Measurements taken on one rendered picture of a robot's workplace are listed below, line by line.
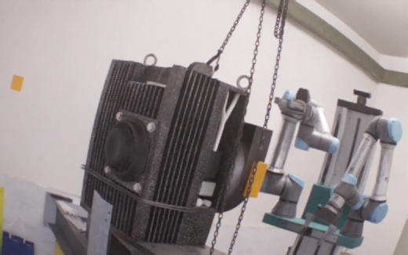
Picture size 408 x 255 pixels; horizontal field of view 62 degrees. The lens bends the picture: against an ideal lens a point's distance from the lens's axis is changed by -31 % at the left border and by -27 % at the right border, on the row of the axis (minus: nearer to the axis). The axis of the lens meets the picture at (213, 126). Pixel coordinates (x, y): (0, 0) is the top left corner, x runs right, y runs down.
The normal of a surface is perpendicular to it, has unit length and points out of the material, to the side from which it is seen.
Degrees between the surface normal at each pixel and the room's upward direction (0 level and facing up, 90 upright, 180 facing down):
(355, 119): 90
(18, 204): 90
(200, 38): 90
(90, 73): 90
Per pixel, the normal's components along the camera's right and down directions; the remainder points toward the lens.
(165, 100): -0.64, -0.18
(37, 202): 0.56, 0.15
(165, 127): 0.72, 0.20
